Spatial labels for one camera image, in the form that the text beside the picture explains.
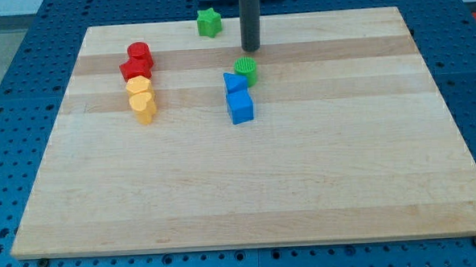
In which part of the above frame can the blue cube block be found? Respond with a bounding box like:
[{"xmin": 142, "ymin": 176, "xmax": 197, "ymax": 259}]
[{"xmin": 226, "ymin": 90, "xmax": 255, "ymax": 125}]

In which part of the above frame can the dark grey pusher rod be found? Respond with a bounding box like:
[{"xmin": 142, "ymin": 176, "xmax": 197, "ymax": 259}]
[{"xmin": 239, "ymin": 0, "xmax": 261, "ymax": 52}]

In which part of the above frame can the wooden board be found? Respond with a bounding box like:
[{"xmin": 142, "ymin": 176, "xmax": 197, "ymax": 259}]
[{"xmin": 11, "ymin": 6, "xmax": 476, "ymax": 260}]

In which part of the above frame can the green star block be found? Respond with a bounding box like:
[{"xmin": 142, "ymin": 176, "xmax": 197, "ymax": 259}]
[{"xmin": 197, "ymin": 7, "xmax": 222, "ymax": 38}]

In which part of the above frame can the red cylinder block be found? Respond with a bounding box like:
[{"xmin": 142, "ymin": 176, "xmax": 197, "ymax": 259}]
[{"xmin": 127, "ymin": 41, "xmax": 154, "ymax": 68}]

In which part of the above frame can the green cylinder block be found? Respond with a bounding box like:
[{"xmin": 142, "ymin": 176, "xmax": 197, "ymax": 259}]
[{"xmin": 233, "ymin": 56, "xmax": 258, "ymax": 87}]

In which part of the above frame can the yellow heart block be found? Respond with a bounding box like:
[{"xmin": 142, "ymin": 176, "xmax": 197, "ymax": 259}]
[{"xmin": 129, "ymin": 92, "xmax": 158, "ymax": 125}]

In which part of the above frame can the yellow hexagon block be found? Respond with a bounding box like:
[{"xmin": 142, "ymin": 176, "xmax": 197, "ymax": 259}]
[{"xmin": 125, "ymin": 76, "xmax": 155, "ymax": 97}]

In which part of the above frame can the blue triangle block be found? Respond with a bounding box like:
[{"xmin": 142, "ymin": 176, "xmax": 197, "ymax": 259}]
[{"xmin": 223, "ymin": 72, "xmax": 248, "ymax": 95}]

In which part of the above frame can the red star-shaped block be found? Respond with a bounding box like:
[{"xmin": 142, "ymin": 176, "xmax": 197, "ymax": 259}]
[{"xmin": 119, "ymin": 58, "xmax": 152, "ymax": 82}]

